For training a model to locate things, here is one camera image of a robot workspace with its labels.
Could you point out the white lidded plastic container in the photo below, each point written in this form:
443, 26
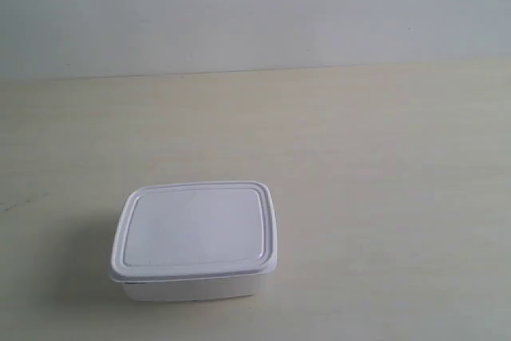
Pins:
195, 241

